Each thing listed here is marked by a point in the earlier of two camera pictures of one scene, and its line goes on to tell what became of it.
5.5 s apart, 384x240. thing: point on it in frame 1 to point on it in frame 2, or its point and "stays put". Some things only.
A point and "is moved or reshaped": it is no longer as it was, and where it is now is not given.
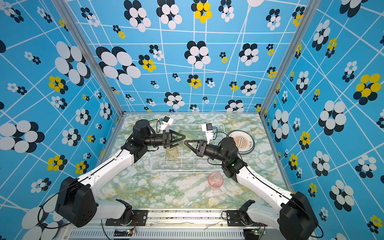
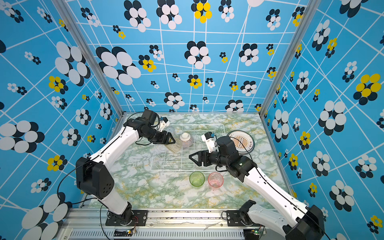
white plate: x=244 y=141 stays put
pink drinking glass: x=215 y=180 stays put
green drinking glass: x=188 y=136 to x=197 y=179
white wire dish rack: x=180 y=158 stays put
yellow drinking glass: x=173 y=152 is moved or reshaped
